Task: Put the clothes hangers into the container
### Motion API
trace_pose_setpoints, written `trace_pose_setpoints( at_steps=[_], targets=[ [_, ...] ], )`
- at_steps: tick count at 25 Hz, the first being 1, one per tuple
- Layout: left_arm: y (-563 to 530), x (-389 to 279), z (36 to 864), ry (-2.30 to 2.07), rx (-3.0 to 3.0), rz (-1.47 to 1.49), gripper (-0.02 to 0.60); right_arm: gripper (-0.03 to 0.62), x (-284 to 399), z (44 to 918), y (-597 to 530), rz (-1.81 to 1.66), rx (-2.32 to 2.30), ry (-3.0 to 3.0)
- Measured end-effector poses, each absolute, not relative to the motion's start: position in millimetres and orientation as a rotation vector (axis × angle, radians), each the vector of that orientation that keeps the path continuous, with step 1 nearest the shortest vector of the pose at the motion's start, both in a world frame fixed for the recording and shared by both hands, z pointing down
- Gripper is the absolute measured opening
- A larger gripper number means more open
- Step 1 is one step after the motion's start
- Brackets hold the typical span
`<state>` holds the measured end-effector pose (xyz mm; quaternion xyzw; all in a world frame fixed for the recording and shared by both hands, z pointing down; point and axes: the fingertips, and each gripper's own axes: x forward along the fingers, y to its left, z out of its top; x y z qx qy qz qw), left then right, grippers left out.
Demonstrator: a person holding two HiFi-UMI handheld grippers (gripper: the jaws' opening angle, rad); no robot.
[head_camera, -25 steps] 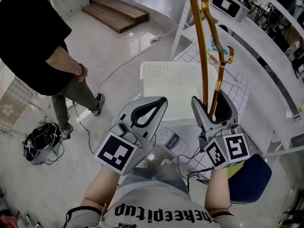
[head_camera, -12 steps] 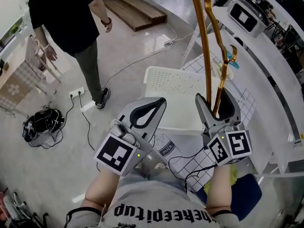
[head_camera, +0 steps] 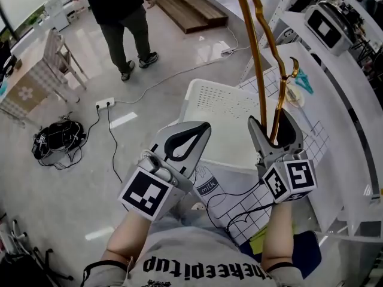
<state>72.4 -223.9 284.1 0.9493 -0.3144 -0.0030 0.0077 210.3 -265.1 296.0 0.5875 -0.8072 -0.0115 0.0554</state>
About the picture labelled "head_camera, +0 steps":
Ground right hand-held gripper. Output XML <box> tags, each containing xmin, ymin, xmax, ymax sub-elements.
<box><xmin>247</xmin><ymin>108</ymin><xmax>318</xmax><ymax>204</ymax></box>

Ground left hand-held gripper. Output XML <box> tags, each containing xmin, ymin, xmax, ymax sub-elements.
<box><xmin>118</xmin><ymin>120</ymin><xmax>212</xmax><ymax>222</ymax></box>

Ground white perforated plastic container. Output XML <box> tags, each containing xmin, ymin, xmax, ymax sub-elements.
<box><xmin>178</xmin><ymin>78</ymin><xmax>303</xmax><ymax>172</ymax></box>

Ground teal plastic clothes hanger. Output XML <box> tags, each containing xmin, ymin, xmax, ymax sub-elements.
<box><xmin>294</xmin><ymin>67</ymin><xmax>315</xmax><ymax>95</ymax></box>

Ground gold metal clothes hanger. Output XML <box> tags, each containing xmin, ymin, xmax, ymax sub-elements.
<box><xmin>235</xmin><ymin>0</ymin><xmax>300</xmax><ymax>145</ymax></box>

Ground person's right forearm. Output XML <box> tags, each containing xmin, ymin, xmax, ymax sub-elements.
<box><xmin>260</xmin><ymin>201</ymin><xmax>294</xmax><ymax>271</ymax></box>

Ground person's left forearm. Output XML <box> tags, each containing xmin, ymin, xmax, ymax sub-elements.
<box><xmin>100</xmin><ymin>209</ymin><xmax>152</xmax><ymax>264</ymax></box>

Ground clear small plate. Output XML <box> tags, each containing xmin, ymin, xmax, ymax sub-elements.
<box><xmin>284</xmin><ymin>82</ymin><xmax>308</xmax><ymax>110</ymax></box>

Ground white metal shelf rack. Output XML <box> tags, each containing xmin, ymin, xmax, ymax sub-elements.
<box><xmin>239</xmin><ymin>0</ymin><xmax>383</xmax><ymax>239</ymax></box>

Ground person's grey printed t-shirt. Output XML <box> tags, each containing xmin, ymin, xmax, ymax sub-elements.
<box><xmin>80</xmin><ymin>210</ymin><xmax>306</xmax><ymax>287</ymax></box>

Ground blue seat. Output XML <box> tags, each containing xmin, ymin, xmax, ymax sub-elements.
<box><xmin>239</xmin><ymin>230</ymin><xmax>323</xmax><ymax>279</ymax></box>

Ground white box appliance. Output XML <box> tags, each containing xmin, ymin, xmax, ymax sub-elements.
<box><xmin>303</xmin><ymin>0</ymin><xmax>359</xmax><ymax>57</ymax></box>

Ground brown wooden steps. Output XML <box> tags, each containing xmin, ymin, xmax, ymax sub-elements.
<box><xmin>151</xmin><ymin>0</ymin><xmax>229</xmax><ymax>35</ymax></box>

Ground wooden chair with checkered cloth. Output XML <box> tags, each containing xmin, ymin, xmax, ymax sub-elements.
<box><xmin>43</xmin><ymin>28</ymin><xmax>90</xmax><ymax>103</ymax></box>

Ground table with checkered cloth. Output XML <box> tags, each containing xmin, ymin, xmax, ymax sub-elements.
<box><xmin>0</xmin><ymin>30</ymin><xmax>68</xmax><ymax>128</ymax></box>

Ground white low cabinet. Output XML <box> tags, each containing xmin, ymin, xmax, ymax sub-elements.
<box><xmin>44</xmin><ymin>0</ymin><xmax>71</xmax><ymax>32</ymax></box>

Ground black office chair base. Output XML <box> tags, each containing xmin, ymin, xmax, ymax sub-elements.
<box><xmin>0</xmin><ymin>218</ymin><xmax>74</xmax><ymax>287</ymax></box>

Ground white floor cable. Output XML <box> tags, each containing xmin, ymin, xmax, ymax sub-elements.
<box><xmin>113</xmin><ymin>25</ymin><xmax>241</xmax><ymax>105</ymax></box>

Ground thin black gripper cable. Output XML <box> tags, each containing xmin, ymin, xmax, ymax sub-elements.
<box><xmin>205</xmin><ymin>181</ymin><xmax>273</xmax><ymax>236</ymax></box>

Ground black floor cable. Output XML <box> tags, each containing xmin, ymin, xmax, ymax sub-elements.
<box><xmin>106</xmin><ymin>105</ymin><xmax>123</xmax><ymax>184</ymax></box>

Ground black bag with cables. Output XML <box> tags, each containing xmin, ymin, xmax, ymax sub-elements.
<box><xmin>31</xmin><ymin>112</ymin><xmax>87</xmax><ymax>170</ymax></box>

